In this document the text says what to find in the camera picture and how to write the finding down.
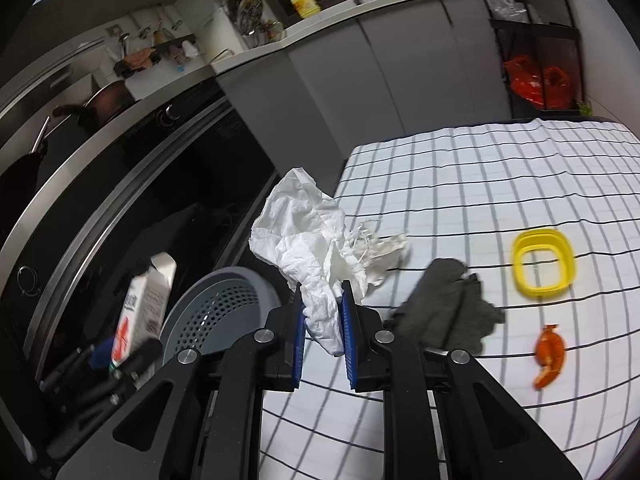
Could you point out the black metal storage rack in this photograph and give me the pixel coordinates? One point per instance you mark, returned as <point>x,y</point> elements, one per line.
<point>550,37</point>

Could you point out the copper cooking pot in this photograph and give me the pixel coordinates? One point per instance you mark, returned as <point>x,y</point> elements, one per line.
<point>107,103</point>

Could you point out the yellow detergent bottle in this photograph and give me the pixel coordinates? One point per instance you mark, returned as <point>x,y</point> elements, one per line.
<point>306,8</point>

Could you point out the white green medicine box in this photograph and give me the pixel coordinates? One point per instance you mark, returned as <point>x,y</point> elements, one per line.
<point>144,307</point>

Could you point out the dark grey cloth rag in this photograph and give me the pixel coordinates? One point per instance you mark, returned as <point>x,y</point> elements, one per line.
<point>446,310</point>

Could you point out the grey perforated trash bin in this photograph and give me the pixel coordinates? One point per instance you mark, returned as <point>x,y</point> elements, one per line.
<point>217,310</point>

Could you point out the black frying pan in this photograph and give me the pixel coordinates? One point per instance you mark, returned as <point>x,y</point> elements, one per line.
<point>18,182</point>

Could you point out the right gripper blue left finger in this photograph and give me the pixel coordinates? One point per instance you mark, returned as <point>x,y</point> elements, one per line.
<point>299,338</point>

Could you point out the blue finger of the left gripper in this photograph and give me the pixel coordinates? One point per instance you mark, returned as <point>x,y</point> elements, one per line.
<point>139,361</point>
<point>101,355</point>

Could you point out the red plastic bag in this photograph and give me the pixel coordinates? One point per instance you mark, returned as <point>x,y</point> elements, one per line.
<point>547,88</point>

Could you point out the white tissue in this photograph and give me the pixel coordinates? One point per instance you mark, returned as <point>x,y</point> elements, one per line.
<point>302,232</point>

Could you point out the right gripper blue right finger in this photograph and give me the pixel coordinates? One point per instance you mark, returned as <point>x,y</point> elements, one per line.
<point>350,330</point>

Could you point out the grey kitchen cabinets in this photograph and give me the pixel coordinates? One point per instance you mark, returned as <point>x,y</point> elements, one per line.
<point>406,68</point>

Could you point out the black built-in oven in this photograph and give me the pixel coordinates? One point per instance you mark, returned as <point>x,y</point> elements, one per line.
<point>183,175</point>

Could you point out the orange peel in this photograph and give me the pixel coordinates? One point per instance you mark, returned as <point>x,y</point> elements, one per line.
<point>549,355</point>

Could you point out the clear plastic bag on rack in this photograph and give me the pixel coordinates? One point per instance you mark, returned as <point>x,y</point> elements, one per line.
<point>508,10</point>

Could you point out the white black grid tablecloth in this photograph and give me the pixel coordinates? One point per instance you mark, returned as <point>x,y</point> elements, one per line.
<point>531,228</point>

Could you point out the dish rack with pot lids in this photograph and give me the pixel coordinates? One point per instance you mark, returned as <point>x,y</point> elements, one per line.
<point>247,16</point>

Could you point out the white grid paper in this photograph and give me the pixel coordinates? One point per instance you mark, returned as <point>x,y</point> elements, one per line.
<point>377,255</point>

